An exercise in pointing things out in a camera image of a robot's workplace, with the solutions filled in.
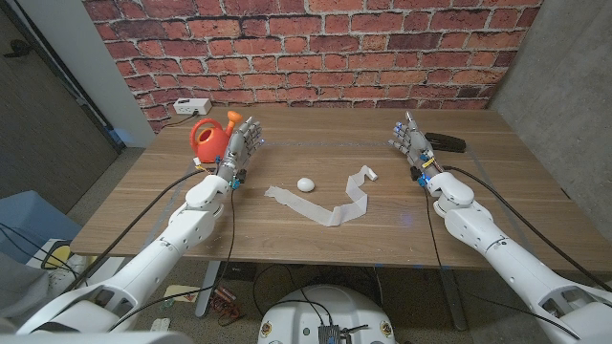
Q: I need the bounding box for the grey metal table leg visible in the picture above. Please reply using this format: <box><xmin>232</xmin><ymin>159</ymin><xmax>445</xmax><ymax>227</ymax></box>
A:
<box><xmin>438</xmin><ymin>268</ymin><xmax>469</xmax><ymax>332</ymax></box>
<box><xmin>194</xmin><ymin>260</ymin><xmax>222</xmax><ymax>319</ymax></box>

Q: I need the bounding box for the thin black torso cable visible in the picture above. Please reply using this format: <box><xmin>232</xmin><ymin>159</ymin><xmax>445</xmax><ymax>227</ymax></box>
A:
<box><xmin>251</xmin><ymin>264</ymin><xmax>336</xmax><ymax>327</ymax></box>

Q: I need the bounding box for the orange toy watering can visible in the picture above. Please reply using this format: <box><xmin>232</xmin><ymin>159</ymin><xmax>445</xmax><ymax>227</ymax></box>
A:
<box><xmin>189</xmin><ymin>110</ymin><xmax>244</xmax><ymax>164</ymax></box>

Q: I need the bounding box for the yellow paper sheet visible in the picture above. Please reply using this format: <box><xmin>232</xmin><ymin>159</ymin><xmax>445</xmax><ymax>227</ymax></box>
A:
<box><xmin>164</xmin><ymin>285</ymin><xmax>200</xmax><ymax>304</ymax></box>

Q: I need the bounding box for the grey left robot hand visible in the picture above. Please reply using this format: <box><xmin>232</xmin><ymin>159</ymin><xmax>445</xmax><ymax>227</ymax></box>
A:
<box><xmin>214</xmin><ymin>117</ymin><xmax>265</xmax><ymax>181</ymax></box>

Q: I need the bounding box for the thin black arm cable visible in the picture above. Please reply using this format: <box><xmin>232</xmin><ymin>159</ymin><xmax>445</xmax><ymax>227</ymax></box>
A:
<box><xmin>108</xmin><ymin>188</ymin><xmax>236</xmax><ymax>332</ymax></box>
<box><xmin>423</xmin><ymin>185</ymin><xmax>582</xmax><ymax>341</ymax></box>

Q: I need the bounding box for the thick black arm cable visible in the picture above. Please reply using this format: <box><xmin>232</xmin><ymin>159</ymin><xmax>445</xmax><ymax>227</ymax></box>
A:
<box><xmin>61</xmin><ymin>167</ymin><xmax>211</xmax><ymax>293</ymax></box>
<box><xmin>442</xmin><ymin>164</ymin><xmax>612</xmax><ymax>293</ymax></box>

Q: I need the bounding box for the blue plastic bin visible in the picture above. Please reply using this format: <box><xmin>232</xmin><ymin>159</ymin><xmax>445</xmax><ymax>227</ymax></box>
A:
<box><xmin>0</xmin><ymin>190</ymin><xmax>82</xmax><ymax>265</ymax></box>

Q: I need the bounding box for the black stapler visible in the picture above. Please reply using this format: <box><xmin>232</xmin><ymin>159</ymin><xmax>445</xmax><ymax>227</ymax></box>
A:
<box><xmin>424</xmin><ymin>132</ymin><xmax>468</xmax><ymax>154</ymax></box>

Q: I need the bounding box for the brick wall print backdrop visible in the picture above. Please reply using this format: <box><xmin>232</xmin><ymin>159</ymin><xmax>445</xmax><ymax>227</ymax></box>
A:
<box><xmin>81</xmin><ymin>0</ymin><xmax>545</xmax><ymax>134</ymax></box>

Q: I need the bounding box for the grey trouser leg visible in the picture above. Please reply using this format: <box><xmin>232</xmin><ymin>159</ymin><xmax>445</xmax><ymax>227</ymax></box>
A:
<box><xmin>0</xmin><ymin>252</ymin><xmax>63</xmax><ymax>332</ymax></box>

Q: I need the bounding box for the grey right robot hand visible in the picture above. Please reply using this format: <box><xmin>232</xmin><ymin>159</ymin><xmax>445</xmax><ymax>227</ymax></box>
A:
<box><xmin>387</xmin><ymin>110</ymin><xmax>437</xmax><ymax>181</ymax></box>

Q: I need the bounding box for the white power strip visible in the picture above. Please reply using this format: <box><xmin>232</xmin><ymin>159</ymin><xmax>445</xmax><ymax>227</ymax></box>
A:
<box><xmin>172</xmin><ymin>97</ymin><xmax>213</xmax><ymax>117</ymax></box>

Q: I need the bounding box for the black door handle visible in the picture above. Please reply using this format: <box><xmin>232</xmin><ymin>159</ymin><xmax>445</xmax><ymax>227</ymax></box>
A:
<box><xmin>3</xmin><ymin>39</ymin><xmax>33</xmax><ymax>59</ymax></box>

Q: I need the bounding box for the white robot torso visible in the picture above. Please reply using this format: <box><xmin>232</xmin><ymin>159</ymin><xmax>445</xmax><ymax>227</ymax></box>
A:
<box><xmin>257</xmin><ymin>285</ymin><xmax>397</xmax><ymax>344</ymax></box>

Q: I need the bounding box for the yellow black foot pedal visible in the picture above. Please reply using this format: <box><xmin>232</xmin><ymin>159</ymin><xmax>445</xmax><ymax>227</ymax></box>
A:
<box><xmin>40</xmin><ymin>240</ymin><xmax>97</xmax><ymax>271</ymax></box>

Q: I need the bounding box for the black power strip cord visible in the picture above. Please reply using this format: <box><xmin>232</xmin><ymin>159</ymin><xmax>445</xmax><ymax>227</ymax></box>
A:
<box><xmin>162</xmin><ymin>112</ymin><xmax>200</xmax><ymax>129</ymax></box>

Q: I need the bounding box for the white sneaker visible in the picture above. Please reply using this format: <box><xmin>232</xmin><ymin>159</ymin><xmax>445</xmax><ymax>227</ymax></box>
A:
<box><xmin>47</xmin><ymin>255</ymin><xmax>93</xmax><ymax>295</ymax></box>

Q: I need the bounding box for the red wire bundle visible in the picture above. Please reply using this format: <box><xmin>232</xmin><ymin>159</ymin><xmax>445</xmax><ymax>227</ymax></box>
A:
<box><xmin>209</xmin><ymin>286</ymin><xmax>243</xmax><ymax>326</ymax></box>

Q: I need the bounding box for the black box under table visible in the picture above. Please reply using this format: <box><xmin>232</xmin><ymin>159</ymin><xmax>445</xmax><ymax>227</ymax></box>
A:
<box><xmin>220</xmin><ymin>261</ymin><xmax>257</xmax><ymax>282</ymax></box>

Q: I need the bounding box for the white paper strip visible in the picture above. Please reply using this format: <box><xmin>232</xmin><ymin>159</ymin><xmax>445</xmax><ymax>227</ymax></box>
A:
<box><xmin>264</xmin><ymin>164</ymin><xmax>379</xmax><ymax>227</ymax></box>

